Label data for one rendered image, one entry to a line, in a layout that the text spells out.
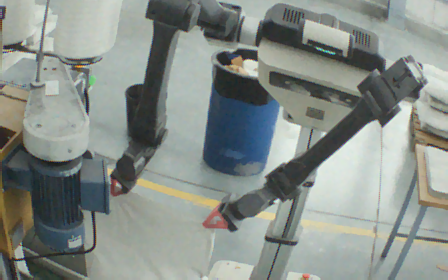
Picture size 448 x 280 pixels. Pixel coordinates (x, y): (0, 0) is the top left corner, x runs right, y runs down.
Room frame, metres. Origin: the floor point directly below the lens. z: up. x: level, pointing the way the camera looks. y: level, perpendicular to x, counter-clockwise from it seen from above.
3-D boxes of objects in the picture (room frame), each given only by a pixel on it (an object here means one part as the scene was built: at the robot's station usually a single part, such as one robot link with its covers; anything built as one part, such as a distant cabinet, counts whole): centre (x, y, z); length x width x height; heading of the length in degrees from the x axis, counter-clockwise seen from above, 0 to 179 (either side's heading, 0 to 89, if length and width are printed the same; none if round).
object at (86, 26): (1.23, 0.34, 1.61); 0.17 x 0.17 x 0.17
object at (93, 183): (1.12, 0.26, 1.25); 0.10 x 0.08 x 0.12; 16
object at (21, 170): (1.06, 0.45, 1.27); 0.12 x 0.09 x 0.09; 171
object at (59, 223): (1.09, 0.36, 1.21); 0.15 x 0.15 x 0.25
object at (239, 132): (3.67, -0.09, 0.32); 0.51 x 0.48 x 0.65; 171
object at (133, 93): (3.86, 0.53, 0.13); 0.30 x 0.30 x 0.26
